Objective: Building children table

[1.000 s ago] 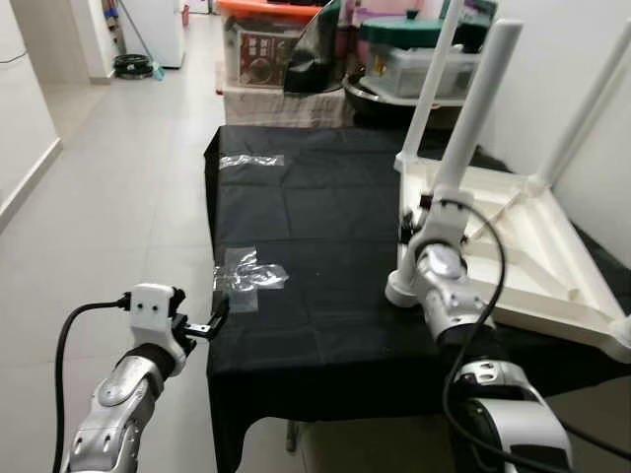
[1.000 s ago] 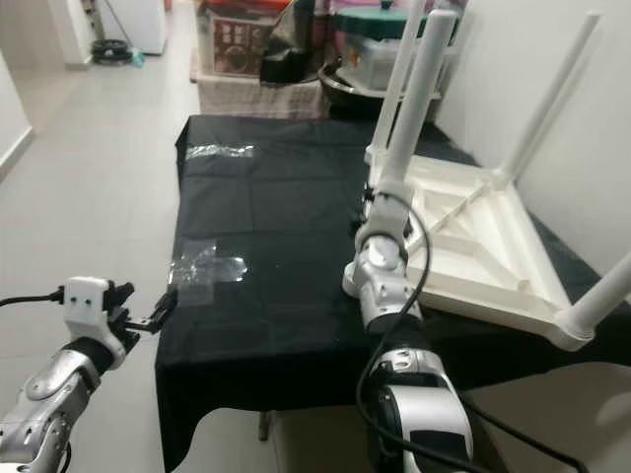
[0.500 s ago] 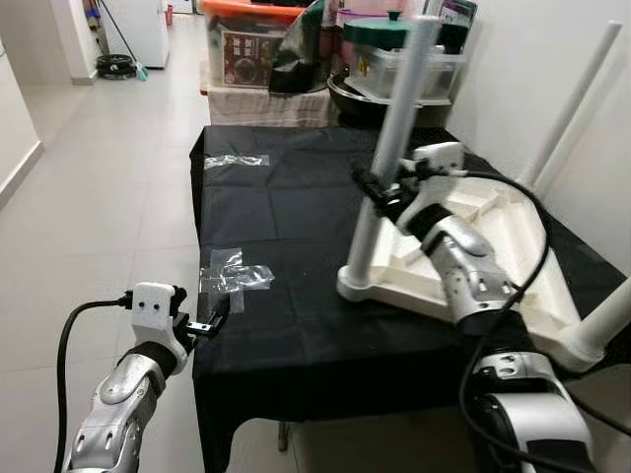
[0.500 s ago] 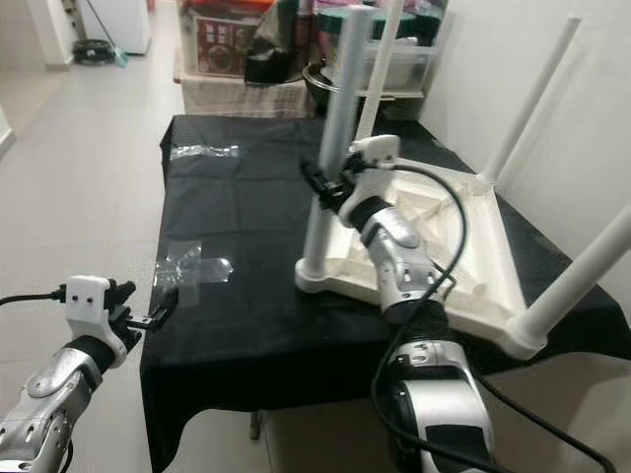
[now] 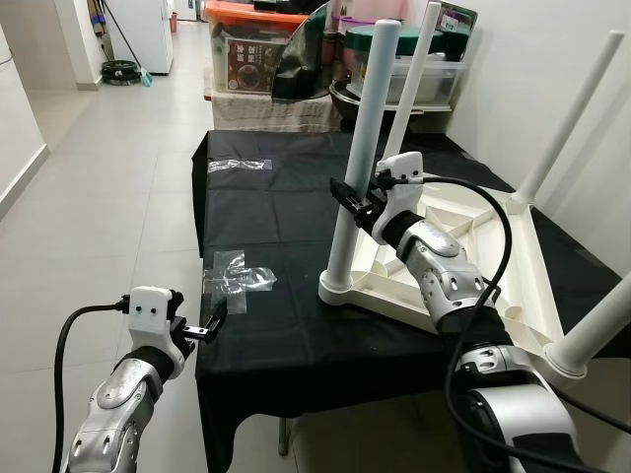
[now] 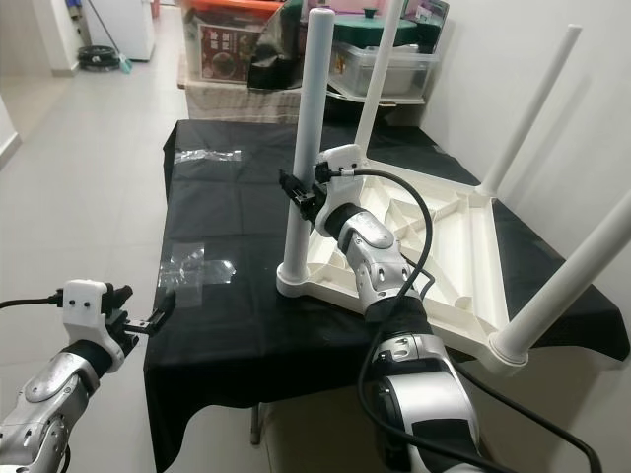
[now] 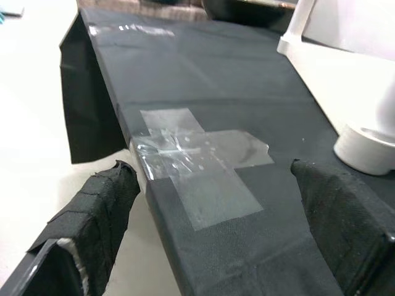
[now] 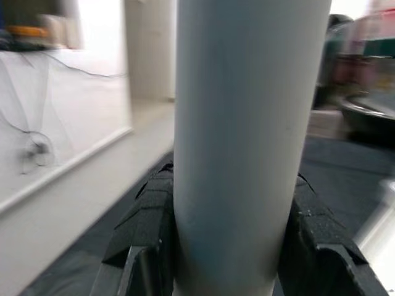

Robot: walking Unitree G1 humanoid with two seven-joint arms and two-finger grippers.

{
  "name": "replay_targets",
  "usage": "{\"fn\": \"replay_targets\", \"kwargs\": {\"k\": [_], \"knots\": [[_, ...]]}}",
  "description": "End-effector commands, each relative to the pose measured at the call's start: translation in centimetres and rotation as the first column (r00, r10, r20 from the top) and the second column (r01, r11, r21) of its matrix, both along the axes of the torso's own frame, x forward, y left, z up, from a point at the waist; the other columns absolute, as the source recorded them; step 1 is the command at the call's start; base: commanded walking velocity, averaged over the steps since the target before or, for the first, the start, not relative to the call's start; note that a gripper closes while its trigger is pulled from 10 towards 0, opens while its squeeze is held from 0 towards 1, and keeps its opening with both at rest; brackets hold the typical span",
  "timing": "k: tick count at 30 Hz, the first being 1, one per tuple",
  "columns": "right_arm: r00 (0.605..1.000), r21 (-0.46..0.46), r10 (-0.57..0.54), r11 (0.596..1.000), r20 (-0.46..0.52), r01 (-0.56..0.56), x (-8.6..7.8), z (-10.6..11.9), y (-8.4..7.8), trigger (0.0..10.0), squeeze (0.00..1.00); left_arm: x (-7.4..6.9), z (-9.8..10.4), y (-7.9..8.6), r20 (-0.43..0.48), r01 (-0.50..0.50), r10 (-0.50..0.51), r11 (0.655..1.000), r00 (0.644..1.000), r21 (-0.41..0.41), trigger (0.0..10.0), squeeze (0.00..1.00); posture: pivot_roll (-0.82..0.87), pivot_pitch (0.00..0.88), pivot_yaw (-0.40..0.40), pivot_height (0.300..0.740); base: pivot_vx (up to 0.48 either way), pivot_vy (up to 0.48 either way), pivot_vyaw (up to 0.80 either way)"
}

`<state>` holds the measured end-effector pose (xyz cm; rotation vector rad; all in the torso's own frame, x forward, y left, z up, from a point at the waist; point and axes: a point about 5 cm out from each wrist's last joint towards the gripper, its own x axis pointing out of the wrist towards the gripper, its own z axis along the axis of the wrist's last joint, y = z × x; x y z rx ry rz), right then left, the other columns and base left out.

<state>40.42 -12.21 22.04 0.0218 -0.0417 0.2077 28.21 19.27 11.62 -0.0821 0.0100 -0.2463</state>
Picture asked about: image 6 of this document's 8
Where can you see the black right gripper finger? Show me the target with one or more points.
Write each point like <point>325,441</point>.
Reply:
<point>289,185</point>

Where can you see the beige cloth covered bench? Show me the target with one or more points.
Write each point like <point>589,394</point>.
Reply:
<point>237,103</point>

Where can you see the clear plastic bag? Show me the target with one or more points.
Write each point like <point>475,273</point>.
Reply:
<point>207,155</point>
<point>197,266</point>

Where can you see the white plastic table top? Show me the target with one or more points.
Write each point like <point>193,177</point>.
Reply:
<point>463,246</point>

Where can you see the black tablecloth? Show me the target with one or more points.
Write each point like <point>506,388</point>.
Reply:
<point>227,335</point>

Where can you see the clear storage box orange lid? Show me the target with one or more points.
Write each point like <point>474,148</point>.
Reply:
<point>232,5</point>

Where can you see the dark metal folding table frame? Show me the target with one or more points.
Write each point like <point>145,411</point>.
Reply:
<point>256,424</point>

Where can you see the red printed carton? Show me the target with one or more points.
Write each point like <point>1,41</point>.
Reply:
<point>227,57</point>

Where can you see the clear plastic container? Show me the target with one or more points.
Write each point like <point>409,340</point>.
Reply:
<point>404,71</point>

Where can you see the green pot lid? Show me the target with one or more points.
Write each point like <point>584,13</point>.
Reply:
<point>365,32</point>

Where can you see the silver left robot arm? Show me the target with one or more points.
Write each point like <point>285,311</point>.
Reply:
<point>49,409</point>

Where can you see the white chest freezer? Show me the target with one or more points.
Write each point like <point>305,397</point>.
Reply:
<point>123,28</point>

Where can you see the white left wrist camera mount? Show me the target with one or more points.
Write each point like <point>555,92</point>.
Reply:
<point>87,305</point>

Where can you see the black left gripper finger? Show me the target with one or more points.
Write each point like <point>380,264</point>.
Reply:
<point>118,294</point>
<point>161,307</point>

